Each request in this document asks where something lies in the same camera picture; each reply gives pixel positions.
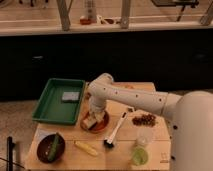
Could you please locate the red object on shelf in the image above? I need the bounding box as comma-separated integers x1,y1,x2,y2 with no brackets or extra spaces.
79,18,92,25

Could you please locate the green plastic tray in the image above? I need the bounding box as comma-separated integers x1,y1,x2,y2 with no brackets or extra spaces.
32,78,85,125

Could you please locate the green cup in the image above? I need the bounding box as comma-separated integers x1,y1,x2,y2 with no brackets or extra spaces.
131,146,148,166

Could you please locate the green cucumber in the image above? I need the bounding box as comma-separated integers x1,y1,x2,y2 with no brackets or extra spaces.
47,133,59,162

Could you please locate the beige eraser block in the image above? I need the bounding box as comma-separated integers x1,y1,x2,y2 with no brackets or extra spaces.
83,113,103,129

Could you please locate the red bowl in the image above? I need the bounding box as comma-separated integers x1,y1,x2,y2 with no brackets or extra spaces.
80,111,109,134

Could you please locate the dark brown bowl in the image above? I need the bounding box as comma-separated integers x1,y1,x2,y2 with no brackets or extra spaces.
37,133,65,163

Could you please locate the white handled black brush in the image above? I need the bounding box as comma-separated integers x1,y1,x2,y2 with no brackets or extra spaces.
104,112,127,148

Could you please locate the grey sponge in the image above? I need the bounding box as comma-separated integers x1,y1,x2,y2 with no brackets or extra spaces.
62,92,79,102

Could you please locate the clear plastic cup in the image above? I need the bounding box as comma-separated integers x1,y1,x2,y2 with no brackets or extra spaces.
136,128,153,146

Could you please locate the yellow corn cob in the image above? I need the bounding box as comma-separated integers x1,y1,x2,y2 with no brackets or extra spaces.
74,141,98,156

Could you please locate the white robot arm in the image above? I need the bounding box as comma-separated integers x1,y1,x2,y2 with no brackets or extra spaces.
88,73,213,171

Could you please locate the black stand on floor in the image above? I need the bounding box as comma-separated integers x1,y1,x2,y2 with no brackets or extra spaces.
6,136,15,171

